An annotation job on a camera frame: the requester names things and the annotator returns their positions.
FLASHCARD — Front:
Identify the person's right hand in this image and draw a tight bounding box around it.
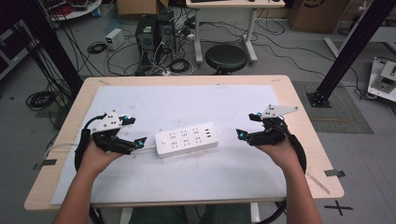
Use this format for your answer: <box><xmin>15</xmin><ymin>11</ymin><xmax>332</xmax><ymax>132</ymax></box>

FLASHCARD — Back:
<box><xmin>256</xmin><ymin>136</ymin><xmax>304</xmax><ymax>172</ymax></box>

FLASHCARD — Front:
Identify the white flat device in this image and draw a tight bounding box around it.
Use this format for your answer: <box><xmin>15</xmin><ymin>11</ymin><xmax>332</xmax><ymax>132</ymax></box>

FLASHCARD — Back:
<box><xmin>367</xmin><ymin>56</ymin><xmax>396</xmax><ymax>104</ymax></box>

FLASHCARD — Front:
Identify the coiled black cable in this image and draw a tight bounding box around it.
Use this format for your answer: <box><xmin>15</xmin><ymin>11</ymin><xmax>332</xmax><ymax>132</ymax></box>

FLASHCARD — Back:
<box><xmin>86</xmin><ymin>41</ymin><xmax>108</xmax><ymax>55</ymax></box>
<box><xmin>168</xmin><ymin>58</ymin><xmax>191</xmax><ymax>75</ymax></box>
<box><xmin>25</xmin><ymin>90</ymin><xmax>59</xmax><ymax>112</ymax></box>

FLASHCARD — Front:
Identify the grey metal rack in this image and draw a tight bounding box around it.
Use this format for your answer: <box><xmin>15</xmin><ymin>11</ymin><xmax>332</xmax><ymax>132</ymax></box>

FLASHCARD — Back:
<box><xmin>0</xmin><ymin>18</ymin><xmax>40</xmax><ymax>82</ymax></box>

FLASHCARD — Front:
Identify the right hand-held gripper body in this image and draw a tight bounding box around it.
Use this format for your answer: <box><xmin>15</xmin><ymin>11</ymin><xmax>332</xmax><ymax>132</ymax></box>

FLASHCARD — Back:
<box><xmin>251</xmin><ymin>105</ymin><xmax>299</xmax><ymax>147</ymax></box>

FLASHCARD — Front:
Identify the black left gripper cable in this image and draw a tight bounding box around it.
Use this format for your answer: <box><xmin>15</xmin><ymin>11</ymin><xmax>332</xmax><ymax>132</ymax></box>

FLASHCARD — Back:
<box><xmin>74</xmin><ymin>113</ymin><xmax>108</xmax><ymax>173</ymax></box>

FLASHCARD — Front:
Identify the white desk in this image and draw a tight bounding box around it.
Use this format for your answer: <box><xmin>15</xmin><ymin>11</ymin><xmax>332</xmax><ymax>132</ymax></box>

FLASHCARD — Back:
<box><xmin>185</xmin><ymin>0</ymin><xmax>287</xmax><ymax>65</ymax></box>

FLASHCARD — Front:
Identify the grey tape piece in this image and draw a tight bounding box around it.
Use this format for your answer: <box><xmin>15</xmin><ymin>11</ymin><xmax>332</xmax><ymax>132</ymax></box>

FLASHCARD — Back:
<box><xmin>33</xmin><ymin>159</ymin><xmax>58</xmax><ymax>171</ymax></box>
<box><xmin>323</xmin><ymin>169</ymin><xmax>347</xmax><ymax>178</ymax></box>

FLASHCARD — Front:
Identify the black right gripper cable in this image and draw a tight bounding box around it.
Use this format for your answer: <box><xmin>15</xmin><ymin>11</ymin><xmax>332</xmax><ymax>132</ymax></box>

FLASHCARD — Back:
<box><xmin>257</xmin><ymin>119</ymin><xmax>308</xmax><ymax>224</ymax></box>

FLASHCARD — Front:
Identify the white power strip cable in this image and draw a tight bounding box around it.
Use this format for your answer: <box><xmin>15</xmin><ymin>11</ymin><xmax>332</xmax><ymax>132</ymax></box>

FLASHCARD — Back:
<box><xmin>44</xmin><ymin>142</ymin><xmax>157</xmax><ymax>160</ymax></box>

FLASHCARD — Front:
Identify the grey floor mat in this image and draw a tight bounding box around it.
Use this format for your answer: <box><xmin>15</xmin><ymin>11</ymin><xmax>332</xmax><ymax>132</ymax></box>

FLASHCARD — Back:
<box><xmin>292</xmin><ymin>80</ymin><xmax>375</xmax><ymax>135</ymax></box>

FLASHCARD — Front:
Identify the thin wooden strip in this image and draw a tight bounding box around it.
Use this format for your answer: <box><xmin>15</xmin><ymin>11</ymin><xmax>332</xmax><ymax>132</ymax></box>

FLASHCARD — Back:
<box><xmin>305</xmin><ymin>172</ymin><xmax>332</xmax><ymax>195</ymax></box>

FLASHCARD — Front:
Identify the white power strip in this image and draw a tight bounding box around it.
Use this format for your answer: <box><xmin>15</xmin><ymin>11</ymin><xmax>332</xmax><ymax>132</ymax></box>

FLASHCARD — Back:
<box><xmin>154</xmin><ymin>121</ymin><xmax>219</xmax><ymax>159</ymax></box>

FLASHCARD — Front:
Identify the black computer tower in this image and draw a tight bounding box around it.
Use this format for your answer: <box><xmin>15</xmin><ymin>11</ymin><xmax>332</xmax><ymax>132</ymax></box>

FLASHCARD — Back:
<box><xmin>156</xmin><ymin>10</ymin><xmax>177</xmax><ymax>54</ymax></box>
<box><xmin>134</xmin><ymin>14</ymin><xmax>159</xmax><ymax>63</ymax></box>

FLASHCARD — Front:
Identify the person's left hand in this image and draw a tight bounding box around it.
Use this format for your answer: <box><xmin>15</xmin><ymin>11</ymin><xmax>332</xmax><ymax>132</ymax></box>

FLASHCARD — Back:
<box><xmin>78</xmin><ymin>140</ymin><xmax>125</xmax><ymax>176</ymax></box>

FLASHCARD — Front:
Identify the black round stool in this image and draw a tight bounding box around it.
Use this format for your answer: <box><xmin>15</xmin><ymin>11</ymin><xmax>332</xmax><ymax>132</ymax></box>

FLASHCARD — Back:
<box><xmin>204</xmin><ymin>44</ymin><xmax>249</xmax><ymax>76</ymax></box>

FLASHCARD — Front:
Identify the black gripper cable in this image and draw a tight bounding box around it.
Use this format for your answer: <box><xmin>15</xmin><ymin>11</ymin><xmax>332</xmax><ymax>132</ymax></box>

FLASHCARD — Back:
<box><xmin>74</xmin><ymin>113</ymin><xmax>108</xmax><ymax>173</ymax></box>
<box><xmin>257</xmin><ymin>119</ymin><xmax>308</xmax><ymax>224</ymax></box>

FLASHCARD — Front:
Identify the round white table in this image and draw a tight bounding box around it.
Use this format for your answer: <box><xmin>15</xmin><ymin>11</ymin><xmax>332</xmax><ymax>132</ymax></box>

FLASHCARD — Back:
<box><xmin>39</xmin><ymin>0</ymin><xmax>104</xmax><ymax>22</ymax></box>

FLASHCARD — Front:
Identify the large cardboard box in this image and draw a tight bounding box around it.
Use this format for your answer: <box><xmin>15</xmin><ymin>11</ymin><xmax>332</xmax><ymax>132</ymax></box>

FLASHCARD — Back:
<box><xmin>287</xmin><ymin>0</ymin><xmax>350</xmax><ymax>35</ymax></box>

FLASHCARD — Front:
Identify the light wooden table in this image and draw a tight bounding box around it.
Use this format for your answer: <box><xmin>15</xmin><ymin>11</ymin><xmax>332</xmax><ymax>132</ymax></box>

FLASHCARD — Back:
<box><xmin>23</xmin><ymin>74</ymin><xmax>346</xmax><ymax>224</ymax></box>

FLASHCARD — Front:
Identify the white table mat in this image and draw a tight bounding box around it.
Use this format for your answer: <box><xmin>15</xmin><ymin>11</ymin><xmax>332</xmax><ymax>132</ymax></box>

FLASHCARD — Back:
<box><xmin>50</xmin><ymin>84</ymin><xmax>288</xmax><ymax>206</ymax></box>

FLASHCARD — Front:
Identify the black metal stand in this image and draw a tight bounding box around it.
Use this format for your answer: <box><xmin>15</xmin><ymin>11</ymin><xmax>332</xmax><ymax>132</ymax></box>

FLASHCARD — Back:
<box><xmin>17</xmin><ymin>0</ymin><xmax>84</xmax><ymax>91</ymax></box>
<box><xmin>305</xmin><ymin>0</ymin><xmax>396</xmax><ymax>109</ymax></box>

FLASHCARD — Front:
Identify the white power supply box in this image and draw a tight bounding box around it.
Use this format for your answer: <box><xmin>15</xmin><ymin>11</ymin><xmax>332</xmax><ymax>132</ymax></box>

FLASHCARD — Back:
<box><xmin>105</xmin><ymin>28</ymin><xmax>126</xmax><ymax>51</ymax></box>

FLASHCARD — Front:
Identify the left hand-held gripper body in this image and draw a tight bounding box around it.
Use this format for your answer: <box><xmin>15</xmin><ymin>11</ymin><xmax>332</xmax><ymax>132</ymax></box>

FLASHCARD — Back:
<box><xmin>90</xmin><ymin>110</ymin><xmax>132</xmax><ymax>156</ymax></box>

